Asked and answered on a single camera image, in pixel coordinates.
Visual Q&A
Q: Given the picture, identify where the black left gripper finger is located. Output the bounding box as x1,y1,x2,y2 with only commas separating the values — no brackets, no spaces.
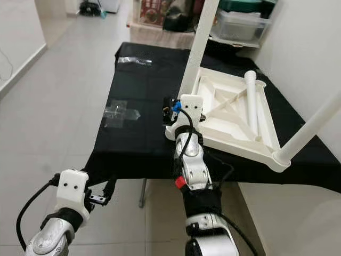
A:
100,179,117,204

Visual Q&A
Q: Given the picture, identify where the metal table leg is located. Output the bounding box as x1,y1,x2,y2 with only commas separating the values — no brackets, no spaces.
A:
139,179,147,209

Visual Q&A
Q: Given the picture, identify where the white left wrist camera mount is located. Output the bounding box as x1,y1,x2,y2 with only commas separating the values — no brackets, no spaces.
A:
58,170,90,211

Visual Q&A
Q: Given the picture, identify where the metal basin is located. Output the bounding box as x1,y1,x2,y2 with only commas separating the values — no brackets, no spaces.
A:
208,32,264,55

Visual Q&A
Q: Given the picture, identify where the white plastic table top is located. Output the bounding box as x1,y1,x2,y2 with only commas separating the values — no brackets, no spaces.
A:
164,67,293,172

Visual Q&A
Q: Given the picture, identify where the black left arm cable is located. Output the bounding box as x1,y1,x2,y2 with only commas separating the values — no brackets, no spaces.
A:
16,173,62,249

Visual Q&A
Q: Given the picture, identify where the clear box green lid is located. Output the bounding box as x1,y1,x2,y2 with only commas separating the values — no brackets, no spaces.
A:
210,0,278,43

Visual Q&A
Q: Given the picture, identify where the black bag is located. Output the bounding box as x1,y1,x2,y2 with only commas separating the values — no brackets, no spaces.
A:
163,0,198,31

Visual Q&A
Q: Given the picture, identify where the white appliance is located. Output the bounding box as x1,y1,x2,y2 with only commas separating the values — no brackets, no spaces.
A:
96,0,122,14

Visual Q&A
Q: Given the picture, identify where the checked cloth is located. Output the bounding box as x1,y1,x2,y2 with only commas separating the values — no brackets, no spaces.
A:
128,24,198,49

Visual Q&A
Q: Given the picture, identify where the clear tape patch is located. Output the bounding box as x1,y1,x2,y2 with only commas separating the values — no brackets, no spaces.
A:
104,99,142,129

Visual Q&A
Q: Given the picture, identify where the white plastic table leg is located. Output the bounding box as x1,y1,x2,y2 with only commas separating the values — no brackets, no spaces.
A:
178,0,220,99
272,93,341,165
243,70,261,143

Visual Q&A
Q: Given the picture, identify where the black tablecloth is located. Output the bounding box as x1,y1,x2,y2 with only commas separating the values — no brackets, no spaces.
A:
85,42,341,194

